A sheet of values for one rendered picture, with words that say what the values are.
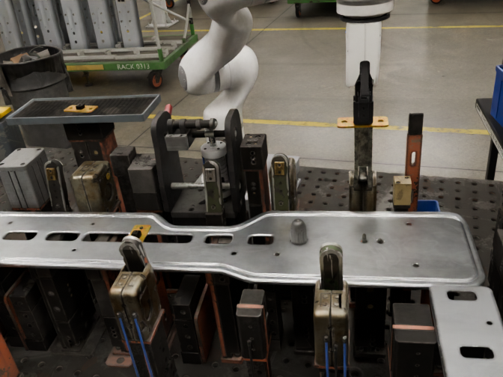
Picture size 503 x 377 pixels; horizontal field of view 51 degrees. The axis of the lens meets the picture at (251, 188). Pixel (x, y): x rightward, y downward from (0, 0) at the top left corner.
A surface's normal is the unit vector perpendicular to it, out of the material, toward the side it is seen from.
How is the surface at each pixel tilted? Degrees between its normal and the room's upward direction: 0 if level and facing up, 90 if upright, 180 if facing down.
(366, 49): 84
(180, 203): 0
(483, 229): 0
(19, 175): 90
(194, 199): 0
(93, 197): 90
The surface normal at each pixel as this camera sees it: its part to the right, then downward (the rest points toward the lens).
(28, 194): -0.16, 0.51
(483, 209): -0.10, -0.86
